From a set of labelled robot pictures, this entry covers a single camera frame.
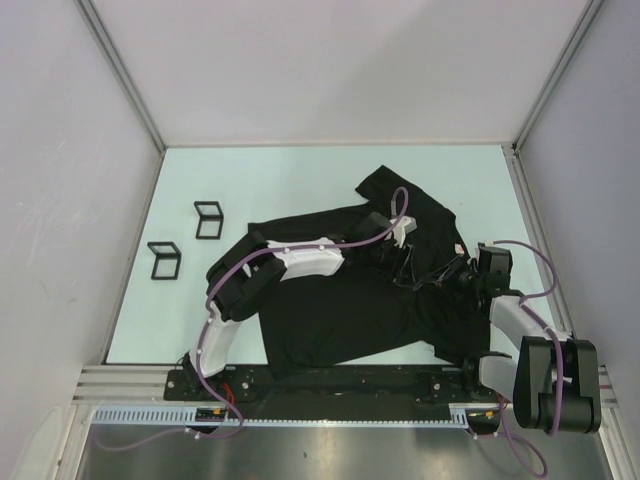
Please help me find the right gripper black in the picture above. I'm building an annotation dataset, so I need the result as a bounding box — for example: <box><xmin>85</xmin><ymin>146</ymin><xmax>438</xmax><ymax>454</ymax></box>
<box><xmin>419</xmin><ymin>253</ymin><xmax>484</xmax><ymax>303</ymax></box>

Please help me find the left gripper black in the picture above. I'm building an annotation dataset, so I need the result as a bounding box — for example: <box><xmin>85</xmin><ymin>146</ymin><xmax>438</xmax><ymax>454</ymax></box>
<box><xmin>362</xmin><ymin>237</ymin><xmax>415</xmax><ymax>288</ymax></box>

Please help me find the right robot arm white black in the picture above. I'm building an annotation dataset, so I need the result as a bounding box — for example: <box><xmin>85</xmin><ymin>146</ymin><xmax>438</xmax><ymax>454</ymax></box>
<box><xmin>420</xmin><ymin>240</ymin><xmax>602</xmax><ymax>435</ymax></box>

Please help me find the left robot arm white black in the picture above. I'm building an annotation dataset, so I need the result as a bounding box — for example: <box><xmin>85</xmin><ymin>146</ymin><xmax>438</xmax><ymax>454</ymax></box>
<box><xmin>182</xmin><ymin>212</ymin><xmax>417</xmax><ymax>400</ymax></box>

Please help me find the black t-shirt garment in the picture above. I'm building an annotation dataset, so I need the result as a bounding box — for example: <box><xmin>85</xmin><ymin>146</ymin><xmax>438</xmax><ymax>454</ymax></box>
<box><xmin>243</xmin><ymin>166</ymin><xmax>490</xmax><ymax>376</ymax></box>

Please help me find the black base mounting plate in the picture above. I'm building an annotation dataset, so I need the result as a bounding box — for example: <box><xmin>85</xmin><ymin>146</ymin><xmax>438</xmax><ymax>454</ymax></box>
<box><xmin>163</xmin><ymin>364</ymin><xmax>496</xmax><ymax>404</ymax></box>

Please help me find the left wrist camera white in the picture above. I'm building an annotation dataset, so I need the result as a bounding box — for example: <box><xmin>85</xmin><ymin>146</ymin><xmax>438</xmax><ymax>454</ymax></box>
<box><xmin>392</xmin><ymin>216</ymin><xmax>417</xmax><ymax>248</ymax></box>

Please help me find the white slotted cable duct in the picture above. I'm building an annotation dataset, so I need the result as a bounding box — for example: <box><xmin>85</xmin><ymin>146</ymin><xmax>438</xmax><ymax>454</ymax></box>
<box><xmin>92</xmin><ymin>405</ymin><xmax>468</xmax><ymax>429</ymax></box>

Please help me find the black frame box far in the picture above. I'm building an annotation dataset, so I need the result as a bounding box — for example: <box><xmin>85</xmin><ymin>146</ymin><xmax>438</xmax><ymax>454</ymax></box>
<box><xmin>194</xmin><ymin>200</ymin><xmax>225</xmax><ymax>240</ymax></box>

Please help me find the black frame box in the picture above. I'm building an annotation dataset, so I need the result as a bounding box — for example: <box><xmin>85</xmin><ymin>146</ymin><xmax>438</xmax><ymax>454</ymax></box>
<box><xmin>194</xmin><ymin>200</ymin><xmax>225</xmax><ymax>240</ymax></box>
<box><xmin>147</xmin><ymin>241</ymin><xmax>182</xmax><ymax>281</ymax></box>

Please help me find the black frame box near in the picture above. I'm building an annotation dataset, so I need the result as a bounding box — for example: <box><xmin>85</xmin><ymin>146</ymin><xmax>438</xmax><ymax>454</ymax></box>
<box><xmin>147</xmin><ymin>241</ymin><xmax>182</xmax><ymax>281</ymax></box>

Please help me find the aluminium post right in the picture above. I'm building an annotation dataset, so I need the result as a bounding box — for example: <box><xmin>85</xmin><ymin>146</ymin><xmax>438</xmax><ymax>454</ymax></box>
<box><xmin>512</xmin><ymin>0</ymin><xmax>606</xmax><ymax>154</ymax></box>

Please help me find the aluminium post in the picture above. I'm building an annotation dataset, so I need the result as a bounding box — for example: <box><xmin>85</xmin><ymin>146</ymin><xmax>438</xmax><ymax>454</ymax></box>
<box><xmin>73</xmin><ymin>0</ymin><xmax>167</xmax><ymax>155</ymax></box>
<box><xmin>512</xmin><ymin>0</ymin><xmax>606</xmax><ymax>154</ymax></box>

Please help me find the aluminium frame rail front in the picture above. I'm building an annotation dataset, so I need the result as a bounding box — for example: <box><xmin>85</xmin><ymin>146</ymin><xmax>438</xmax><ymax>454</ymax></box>
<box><xmin>73</xmin><ymin>365</ymin><xmax>170</xmax><ymax>405</ymax></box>

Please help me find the aluminium post left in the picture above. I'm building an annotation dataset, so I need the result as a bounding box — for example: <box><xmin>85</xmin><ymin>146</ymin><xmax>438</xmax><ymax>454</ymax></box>
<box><xmin>73</xmin><ymin>0</ymin><xmax>167</xmax><ymax>155</ymax></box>

